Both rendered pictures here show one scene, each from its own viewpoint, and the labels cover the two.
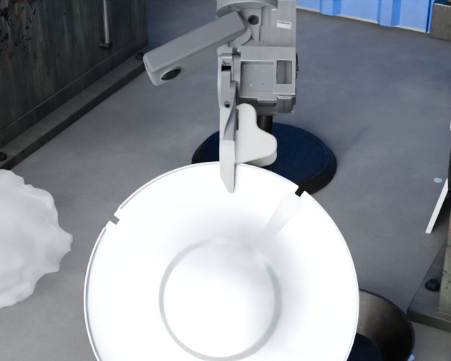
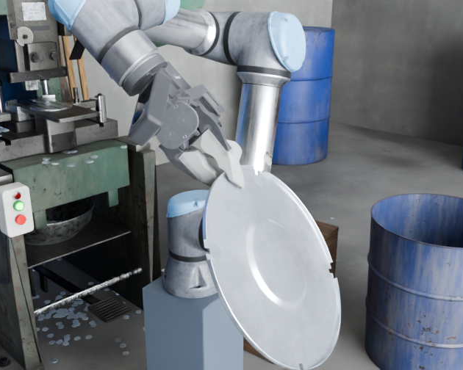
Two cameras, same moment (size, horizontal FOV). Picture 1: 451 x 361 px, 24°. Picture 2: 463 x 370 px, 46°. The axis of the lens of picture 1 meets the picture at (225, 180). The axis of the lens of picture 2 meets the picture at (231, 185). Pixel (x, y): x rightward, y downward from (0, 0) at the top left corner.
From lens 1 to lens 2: 103 cm
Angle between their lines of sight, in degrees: 64
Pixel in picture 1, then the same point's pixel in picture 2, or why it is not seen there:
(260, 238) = (263, 210)
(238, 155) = (235, 158)
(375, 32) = not seen: outside the picture
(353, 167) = not seen: outside the picture
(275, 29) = (176, 80)
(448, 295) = (30, 353)
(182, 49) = (161, 103)
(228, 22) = (162, 79)
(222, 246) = (259, 225)
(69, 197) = not seen: outside the picture
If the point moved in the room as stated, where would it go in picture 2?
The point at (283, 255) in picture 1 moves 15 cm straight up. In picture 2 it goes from (276, 213) to (279, 112)
